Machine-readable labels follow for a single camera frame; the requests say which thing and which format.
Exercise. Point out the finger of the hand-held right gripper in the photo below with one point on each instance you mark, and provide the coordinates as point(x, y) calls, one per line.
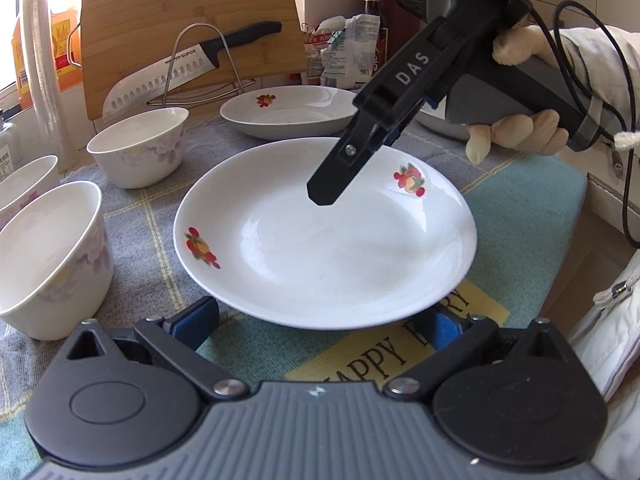
point(340, 170)
point(392, 133)

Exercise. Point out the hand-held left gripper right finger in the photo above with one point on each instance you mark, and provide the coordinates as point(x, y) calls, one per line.
point(447, 331)

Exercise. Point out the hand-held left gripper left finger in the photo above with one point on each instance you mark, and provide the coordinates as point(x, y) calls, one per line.
point(192, 321)

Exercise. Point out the white plate fruit print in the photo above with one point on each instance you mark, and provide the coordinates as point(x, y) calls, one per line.
point(440, 128)
point(325, 260)
point(290, 116)

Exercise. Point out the white bowl purple floral print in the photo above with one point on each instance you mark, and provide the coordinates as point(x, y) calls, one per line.
point(135, 160)
point(25, 180)
point(50, 285)

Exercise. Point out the person's right forearm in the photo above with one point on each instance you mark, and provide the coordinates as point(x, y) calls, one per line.
point(600, 60)

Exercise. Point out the person's right hand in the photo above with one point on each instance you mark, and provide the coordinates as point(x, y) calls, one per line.
point(520, 134)

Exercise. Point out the large dark brown bottle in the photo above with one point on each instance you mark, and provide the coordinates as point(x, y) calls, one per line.
point(405, 25)

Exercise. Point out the dark bottle red label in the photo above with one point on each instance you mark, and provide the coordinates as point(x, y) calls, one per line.
point(374, 10)

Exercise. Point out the white green food bag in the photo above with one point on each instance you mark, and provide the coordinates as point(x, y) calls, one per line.
point(352, 50)

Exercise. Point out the grey checked table mat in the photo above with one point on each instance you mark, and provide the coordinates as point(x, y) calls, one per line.
point(140, 220)

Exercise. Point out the red white food bag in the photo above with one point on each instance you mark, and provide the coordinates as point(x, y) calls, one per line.
point(315, 50)

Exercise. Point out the person's white jacket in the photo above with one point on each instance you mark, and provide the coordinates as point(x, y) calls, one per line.
point(615, 360)

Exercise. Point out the bamboo cutting board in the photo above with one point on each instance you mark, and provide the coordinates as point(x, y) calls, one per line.
point(150, 10)

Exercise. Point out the clear glass jar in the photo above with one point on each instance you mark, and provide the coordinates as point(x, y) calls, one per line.
point(6, 145)

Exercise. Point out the orange liquid bottle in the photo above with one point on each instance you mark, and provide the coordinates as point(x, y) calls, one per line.
point(67, 45)

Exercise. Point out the plastic wrap roll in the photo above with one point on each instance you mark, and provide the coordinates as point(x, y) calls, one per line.
point(40, 60)

